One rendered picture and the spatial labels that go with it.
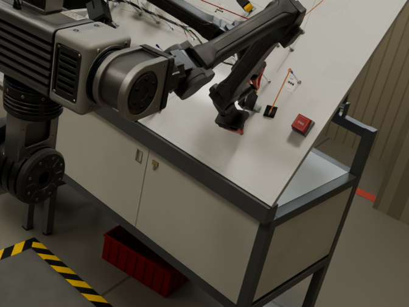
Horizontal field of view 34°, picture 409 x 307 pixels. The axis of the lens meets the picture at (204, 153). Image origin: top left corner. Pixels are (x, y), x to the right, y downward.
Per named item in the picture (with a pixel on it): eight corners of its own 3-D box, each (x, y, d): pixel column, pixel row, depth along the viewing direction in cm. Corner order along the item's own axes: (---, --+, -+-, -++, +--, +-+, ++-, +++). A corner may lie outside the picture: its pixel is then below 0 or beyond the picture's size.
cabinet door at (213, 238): (234, 306, 241) (260, 216, 222) (133, 228, 270) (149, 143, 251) (238, 303, 243) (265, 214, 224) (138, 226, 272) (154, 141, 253)
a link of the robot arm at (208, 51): (294, -26, 166) (321, 5, 164) (274, 7, 178) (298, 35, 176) (157, 53, 145) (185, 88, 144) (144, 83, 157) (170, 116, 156)
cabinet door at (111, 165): (134, 227, 270) (150, 142, 252) (53, 164, 299) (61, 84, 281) (137, 225, 272) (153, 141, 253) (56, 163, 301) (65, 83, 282)
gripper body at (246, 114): (224, 108, 222) (216, 95, 216) (251, 114, 217) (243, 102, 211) (215, 124, 220) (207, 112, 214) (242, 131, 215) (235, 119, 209)
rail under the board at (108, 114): (263, 225, 218) (268, 209, 215) (47, 81, 280) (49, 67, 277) (274, 220, 222) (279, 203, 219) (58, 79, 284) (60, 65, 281)
